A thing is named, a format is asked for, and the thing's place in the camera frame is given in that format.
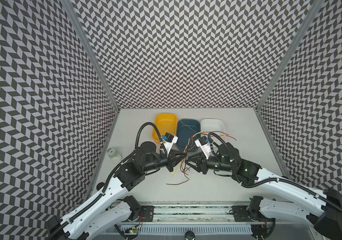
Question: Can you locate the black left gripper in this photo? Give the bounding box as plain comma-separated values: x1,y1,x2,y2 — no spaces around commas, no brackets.
140,148,188,173

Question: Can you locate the yellow cable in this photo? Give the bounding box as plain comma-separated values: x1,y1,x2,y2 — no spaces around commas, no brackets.
170,130,226,177

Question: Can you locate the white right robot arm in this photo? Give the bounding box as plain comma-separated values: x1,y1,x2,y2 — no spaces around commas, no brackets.
186,132,342,240

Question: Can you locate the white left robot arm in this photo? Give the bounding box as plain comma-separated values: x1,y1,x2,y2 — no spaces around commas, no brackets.
46,122,186,240

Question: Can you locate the teal plastic bin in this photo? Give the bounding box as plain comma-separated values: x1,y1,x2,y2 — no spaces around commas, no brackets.
176,119,201,152

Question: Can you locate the yellow plastic bin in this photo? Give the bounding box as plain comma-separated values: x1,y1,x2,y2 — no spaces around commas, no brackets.
154,113,178,137

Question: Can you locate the white plastic bin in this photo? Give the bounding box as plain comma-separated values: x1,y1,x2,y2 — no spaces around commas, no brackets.
201,119,227,142

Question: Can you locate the clear jar white lid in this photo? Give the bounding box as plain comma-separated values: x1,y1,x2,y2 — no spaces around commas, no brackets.
107,148,123,165

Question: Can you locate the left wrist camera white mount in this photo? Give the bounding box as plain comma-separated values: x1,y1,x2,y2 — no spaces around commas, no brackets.
162,133,178,155

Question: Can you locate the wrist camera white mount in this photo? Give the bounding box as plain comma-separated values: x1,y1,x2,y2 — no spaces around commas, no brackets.
162,133,178,155
195,136,213,160

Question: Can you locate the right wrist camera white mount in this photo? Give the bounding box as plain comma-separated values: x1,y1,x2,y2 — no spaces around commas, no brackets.
195,136,213,160

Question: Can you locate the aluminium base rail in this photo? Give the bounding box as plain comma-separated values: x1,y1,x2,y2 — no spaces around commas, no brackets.
89,201,322,236

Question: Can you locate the aluminium corner post right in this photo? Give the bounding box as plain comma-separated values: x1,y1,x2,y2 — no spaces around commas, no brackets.
255,0,325,113

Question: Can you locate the aluminium corner post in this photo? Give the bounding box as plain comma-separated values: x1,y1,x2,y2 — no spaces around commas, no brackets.
255,0,325,113
60,0,120,112

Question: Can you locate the aluminium corner post left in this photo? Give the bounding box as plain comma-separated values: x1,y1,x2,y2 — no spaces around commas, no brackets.
60,0,120,112

